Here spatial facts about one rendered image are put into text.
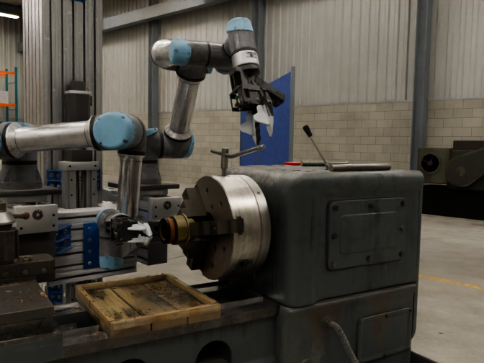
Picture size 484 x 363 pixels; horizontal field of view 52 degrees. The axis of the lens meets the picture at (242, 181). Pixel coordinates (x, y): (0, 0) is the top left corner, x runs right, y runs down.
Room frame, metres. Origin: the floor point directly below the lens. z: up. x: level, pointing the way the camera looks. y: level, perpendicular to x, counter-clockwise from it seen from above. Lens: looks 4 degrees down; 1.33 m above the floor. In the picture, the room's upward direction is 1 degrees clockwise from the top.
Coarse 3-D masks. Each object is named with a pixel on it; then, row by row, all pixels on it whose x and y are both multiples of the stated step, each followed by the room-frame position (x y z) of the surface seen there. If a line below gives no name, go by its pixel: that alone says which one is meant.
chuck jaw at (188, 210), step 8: (184, 192) 1.52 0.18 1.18; (192, 192) 1.51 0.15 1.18; (184, 200) 1.48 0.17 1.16; (192, 200) 1.49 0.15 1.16; (200, 200) 1.50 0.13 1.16; (184, 208) 1.46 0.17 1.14; (192, 208) 1.47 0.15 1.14; (200, 208) 1.48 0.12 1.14; (192, 216) 1.45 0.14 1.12; (200, 216) 1.47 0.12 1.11; (208, 216) 1.49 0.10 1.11
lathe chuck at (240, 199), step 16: (208, 176) 1.47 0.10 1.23; (208, 192) 1.47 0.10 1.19; (224, 192) 1.39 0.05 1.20; (240, 192) 1.40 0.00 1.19; (208, 208) 1.47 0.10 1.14; (224, 208) 1.39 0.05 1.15; (240, 208) 1.37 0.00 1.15; (256, 208) 1.39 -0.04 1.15; (256, 224) 1.38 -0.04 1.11; (224, 240) 1.38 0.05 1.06; (240, 240) 1.35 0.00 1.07; (256, 240) 1.38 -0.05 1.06; (208, 256) 1.46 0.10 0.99; (224, 256) 1.38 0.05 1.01; (240, 256) 1.36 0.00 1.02; (256, 256) 1.40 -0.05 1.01; (208, 272) 1.46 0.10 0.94; (224, 272) 1.38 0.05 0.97; (240, 272) 1.42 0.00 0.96
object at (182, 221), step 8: (176, 216) 1.41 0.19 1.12; (184, 216) 1.41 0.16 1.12; (160, 224) 1.41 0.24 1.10; (168, 224) 1.37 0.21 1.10; (176, 224) 1.38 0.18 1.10; (184, 224) 1.39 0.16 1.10; (160, 232) 1.42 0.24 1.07; (168, 232) 1.36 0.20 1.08; (176, 232) 1.38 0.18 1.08; (184, 232) 1.38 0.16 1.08; (168, 240) 1.37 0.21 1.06; (176, 240) 1.38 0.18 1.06; (184, 240) 1.39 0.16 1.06
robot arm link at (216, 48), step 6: (210, 42) 1.49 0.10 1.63; (216, 42) 1.50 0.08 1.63; (210, 48) 1.47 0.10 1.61; (216, 48) 1.48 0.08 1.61; (222, 48) 1.48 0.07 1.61; (216, 54) 1.47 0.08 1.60; (222, 54) 1.48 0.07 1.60; (210, 60) 1.48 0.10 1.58; (216, 60) 1.48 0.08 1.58; (222, 60) 1.49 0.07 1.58; (228, 60) 1.49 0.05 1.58; (210, 66) 1.50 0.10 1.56; (216, 66) 1.50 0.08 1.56; (222, 66) 1.51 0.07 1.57; (228, 66) 1.51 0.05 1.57; (222, 72) 1.55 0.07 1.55; (228, 72) 1.55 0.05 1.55
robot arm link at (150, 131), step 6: (150, 132) 2.03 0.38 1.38; (156, 132) 2.07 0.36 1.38; (150, 138) 2.03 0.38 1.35; (156, 138) 2.05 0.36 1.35; (162, 138) 2.06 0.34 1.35; (150, 144) 2.03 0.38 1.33; (156, 144) 2.04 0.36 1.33; (162, 144) 2.05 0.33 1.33; (150, 150) 2.03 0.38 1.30; (156, 150) 2.05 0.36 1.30; (162, 150) 2.05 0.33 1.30; (150, 156) 2.03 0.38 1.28; (156, 156) 2.07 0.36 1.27; (162, 156) 2.08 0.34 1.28
